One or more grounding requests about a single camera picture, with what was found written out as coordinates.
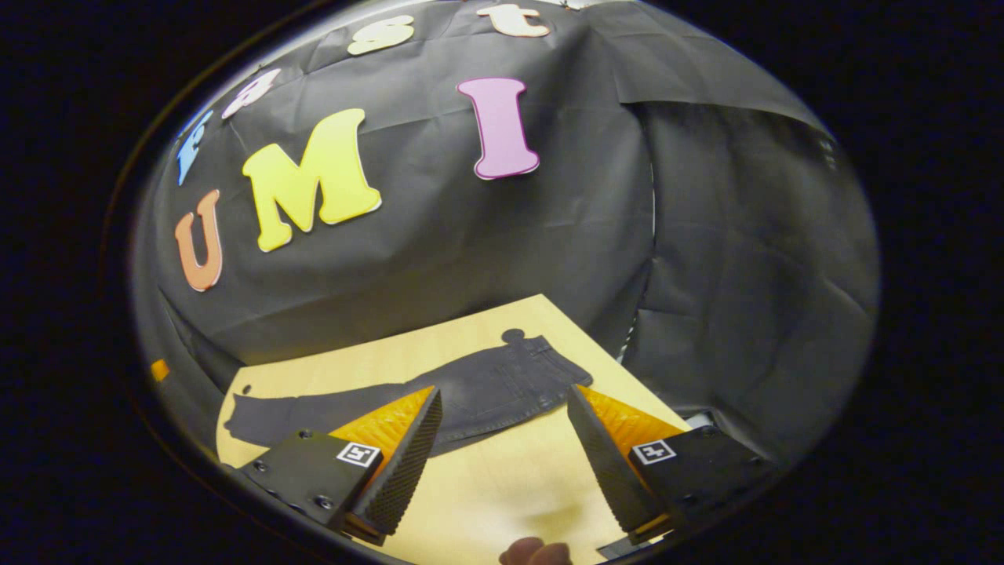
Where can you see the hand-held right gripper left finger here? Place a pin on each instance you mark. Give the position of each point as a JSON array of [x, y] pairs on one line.
[[408, 463]]

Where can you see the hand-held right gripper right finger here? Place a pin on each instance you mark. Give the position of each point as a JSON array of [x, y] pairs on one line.
[[604, 463]]

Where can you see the dark grey jeans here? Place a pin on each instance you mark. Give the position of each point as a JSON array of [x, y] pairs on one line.
[[502, 384]]

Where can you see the black backdrop cloth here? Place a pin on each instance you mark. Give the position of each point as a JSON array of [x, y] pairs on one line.
[[471, 251]]

